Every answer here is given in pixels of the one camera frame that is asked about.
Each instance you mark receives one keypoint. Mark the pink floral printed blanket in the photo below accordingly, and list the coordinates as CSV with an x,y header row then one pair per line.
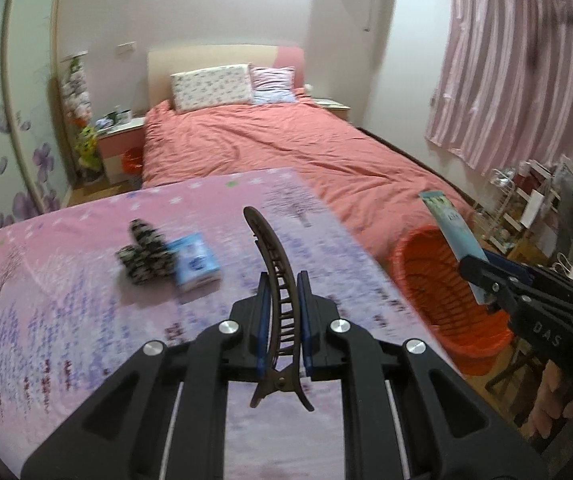
x,y
66,300

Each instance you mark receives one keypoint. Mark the person's right hand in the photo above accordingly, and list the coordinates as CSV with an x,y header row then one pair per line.
x,y
558,400

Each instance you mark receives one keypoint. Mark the cluttered white shelf rack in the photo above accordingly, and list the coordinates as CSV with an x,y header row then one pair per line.
x,y
526,200

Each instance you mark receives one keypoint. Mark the pink curtain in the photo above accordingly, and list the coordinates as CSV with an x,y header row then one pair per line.
x,y
506,70

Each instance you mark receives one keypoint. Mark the white floral pillow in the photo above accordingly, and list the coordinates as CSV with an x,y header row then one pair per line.
x,y
211,87

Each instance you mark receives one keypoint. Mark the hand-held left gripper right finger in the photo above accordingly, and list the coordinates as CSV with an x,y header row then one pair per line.
x,y
305,330

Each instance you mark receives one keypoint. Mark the wardrobe with purple flower doors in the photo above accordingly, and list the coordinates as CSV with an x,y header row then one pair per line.
x,y
21,85

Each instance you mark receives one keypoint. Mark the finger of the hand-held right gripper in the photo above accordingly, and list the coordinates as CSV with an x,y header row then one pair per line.
x,y
511,266
486,280

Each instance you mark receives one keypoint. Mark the pink and white nightstand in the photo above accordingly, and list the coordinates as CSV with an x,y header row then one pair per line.
x,y
119,147

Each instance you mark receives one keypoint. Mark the pink striped pillow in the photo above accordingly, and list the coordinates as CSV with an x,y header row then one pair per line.
x,y
272,85

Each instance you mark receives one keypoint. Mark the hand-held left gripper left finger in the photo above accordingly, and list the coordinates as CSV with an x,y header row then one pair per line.
x,y
262,330

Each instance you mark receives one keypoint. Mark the blue tissue packet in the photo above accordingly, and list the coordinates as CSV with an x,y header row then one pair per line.
x,y
196,262

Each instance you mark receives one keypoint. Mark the tube of plush toys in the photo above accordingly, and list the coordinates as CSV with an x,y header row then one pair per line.
x,y
79,105

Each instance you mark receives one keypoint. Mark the black daisy print scrunchie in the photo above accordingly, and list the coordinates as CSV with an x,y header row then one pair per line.
x,y
144,257

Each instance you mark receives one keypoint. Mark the salmon duvet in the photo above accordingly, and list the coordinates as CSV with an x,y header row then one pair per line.
x,y
276,145

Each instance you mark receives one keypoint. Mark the light wooden nightstand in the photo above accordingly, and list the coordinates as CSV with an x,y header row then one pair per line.
x,y
334,109

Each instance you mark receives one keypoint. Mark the orange plastic basket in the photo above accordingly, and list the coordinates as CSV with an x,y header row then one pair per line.
x,y
446,320

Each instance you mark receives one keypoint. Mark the brown hair clip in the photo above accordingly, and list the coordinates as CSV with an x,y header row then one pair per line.
x,y
281,280

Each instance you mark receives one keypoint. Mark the beige and pink headboard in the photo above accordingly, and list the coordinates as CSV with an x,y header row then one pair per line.
x,y
201,57

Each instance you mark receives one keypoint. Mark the white wall socket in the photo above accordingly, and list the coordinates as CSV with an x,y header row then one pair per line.
x,y
126,47

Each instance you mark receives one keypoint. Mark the small red bin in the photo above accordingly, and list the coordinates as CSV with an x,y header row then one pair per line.
x,y
132,160

